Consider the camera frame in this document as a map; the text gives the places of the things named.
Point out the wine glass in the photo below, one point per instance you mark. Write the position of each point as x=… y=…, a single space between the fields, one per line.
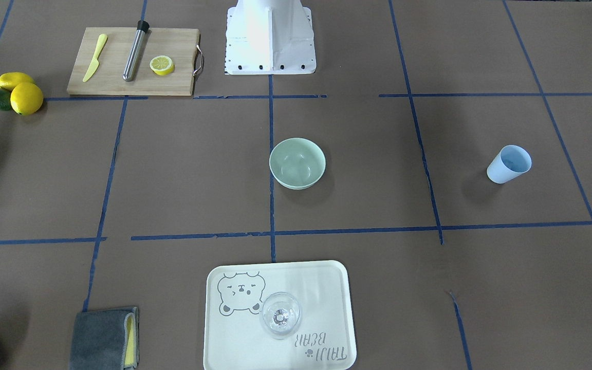
x=281 y=315

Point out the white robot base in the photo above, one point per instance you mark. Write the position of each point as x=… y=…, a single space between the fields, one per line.
x=269 y=38

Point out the lemon half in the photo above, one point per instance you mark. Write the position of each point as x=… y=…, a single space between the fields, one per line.
x=162 y=65

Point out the wooden cutting board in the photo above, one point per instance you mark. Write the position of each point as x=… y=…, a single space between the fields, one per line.
x=180 y=44

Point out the green bowl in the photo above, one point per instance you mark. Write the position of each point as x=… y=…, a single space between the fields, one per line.
x=297 y=163

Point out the steel muddler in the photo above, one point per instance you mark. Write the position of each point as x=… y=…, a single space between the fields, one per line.
x=134 y=56

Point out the grey folded cloth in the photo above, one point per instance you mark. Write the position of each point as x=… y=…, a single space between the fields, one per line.
x=105 y=339

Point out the cream bear tray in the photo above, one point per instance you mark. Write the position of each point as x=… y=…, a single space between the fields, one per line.
x=235 y=338

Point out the large yellow lemon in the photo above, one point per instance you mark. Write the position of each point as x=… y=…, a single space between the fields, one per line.
x=26 y=98

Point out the light blue cup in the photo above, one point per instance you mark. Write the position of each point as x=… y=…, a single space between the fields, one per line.
x=511 y=162

